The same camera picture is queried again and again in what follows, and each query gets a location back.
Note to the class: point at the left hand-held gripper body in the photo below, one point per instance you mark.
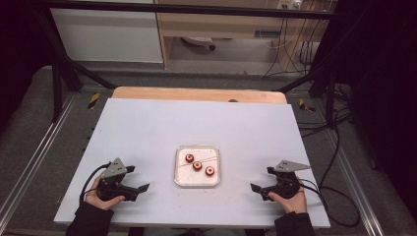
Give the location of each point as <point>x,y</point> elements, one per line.
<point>113,183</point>

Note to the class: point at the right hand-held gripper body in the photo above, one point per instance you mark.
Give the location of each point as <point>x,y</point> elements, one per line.
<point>285,185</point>

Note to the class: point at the square metal tray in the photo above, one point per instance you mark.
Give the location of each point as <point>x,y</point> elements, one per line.
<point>187,178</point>

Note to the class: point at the thin wooden skewer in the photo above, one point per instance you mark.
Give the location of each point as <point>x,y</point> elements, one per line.
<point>209,159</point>

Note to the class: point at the person's right hand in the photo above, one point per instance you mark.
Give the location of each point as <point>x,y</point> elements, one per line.
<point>295,203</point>

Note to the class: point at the person's left hand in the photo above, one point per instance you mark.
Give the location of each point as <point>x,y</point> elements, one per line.
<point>98,201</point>

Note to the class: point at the wooden table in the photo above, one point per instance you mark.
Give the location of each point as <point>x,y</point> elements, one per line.
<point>196,95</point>

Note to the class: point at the white cabinet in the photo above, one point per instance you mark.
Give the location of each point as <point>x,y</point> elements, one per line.
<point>108,36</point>

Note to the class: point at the grey chair base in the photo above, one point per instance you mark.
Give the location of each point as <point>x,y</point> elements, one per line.
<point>198,41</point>

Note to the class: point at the wooden desk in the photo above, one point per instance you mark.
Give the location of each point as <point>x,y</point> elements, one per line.
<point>223,24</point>

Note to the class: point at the white power strip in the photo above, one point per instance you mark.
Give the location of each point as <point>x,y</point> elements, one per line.
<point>289,4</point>

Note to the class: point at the aluminium floor rail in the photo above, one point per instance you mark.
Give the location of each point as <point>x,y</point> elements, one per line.
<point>36,154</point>
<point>354,183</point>

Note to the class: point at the black metal frame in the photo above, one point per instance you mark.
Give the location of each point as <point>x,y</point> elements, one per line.
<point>183,10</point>

